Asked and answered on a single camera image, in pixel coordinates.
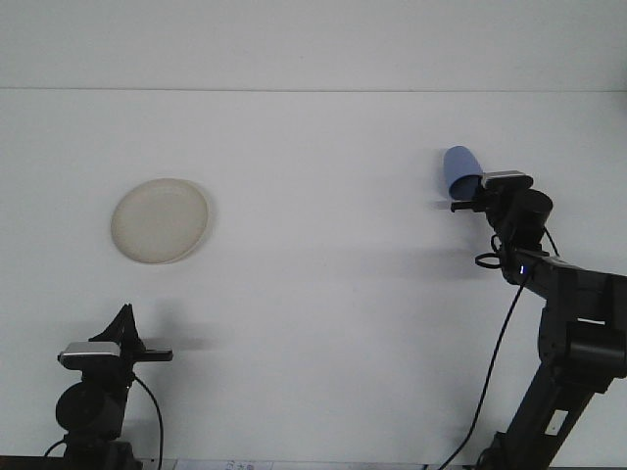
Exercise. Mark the pale blue cup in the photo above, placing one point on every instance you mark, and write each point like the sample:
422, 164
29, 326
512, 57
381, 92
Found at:
460, 164

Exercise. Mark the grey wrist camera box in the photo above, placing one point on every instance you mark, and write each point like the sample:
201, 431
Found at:
507, 178
90, 350

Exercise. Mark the pale round plate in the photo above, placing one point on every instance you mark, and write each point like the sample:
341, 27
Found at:
159, 220

